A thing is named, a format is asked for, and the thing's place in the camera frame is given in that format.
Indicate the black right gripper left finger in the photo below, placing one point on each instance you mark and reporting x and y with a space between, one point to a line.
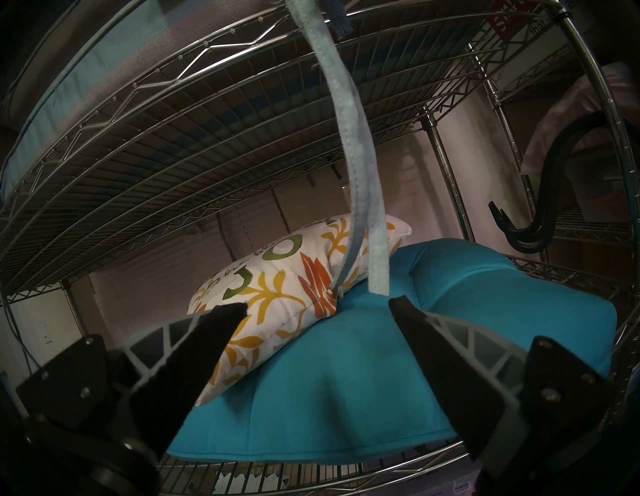
170 380

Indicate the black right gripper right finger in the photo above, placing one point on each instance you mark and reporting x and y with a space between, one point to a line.
465 390

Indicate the floral print throw pillow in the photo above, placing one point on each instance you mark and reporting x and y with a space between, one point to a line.
275 295

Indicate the teal seat cushion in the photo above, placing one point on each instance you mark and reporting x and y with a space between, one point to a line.
350 380

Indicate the light blue patio cushion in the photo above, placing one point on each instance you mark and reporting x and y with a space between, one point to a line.
357 150

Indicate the white zigzag edged envelope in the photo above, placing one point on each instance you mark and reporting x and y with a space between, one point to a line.
240 484

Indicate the black metal hook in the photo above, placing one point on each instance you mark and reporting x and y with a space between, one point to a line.
552 165

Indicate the pink plastic bag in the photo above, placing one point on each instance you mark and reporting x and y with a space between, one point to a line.
572 117

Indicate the red white printed box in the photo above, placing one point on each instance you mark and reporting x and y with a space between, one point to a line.
507 16

